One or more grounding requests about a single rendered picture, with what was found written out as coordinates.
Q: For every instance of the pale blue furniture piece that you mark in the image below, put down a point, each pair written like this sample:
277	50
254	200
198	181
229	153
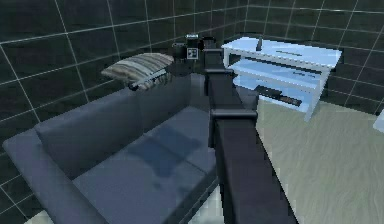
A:
379	122

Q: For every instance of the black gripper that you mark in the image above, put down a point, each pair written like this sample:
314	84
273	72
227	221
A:
179	53

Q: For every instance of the thin dark flat object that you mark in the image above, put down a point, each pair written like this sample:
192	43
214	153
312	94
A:
288	52

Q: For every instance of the grey striped pillow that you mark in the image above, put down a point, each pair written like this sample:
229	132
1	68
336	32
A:
140	68

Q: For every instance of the white shelf table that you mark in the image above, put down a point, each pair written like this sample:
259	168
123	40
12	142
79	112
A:
283	66

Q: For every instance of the small dark upright object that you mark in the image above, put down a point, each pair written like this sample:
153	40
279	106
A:
259	44

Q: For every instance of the dark grey sofa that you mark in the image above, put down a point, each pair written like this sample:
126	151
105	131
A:
110	160

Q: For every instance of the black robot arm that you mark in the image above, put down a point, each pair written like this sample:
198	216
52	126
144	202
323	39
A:
246	166

